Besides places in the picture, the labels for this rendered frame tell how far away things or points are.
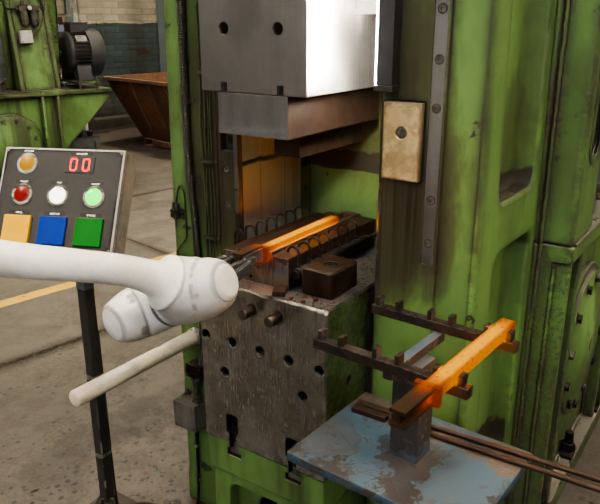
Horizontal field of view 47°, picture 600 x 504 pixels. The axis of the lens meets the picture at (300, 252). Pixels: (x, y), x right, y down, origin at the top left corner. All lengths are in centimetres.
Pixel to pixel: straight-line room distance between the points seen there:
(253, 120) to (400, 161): 34
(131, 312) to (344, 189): 93
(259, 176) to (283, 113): 40
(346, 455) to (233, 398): 47
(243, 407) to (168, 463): 90
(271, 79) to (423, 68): 33
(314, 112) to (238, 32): 24
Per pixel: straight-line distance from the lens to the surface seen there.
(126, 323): 132
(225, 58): 163
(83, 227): 184
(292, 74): 152
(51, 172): 194
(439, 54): 151
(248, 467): 189
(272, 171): 195
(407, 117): 152
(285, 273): 163
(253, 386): 174
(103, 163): 188
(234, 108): 163
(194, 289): 120
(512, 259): 193
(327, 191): 209
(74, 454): 278
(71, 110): 682
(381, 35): 152
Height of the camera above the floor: 152
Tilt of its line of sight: 19 degrees down
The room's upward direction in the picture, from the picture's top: straight up
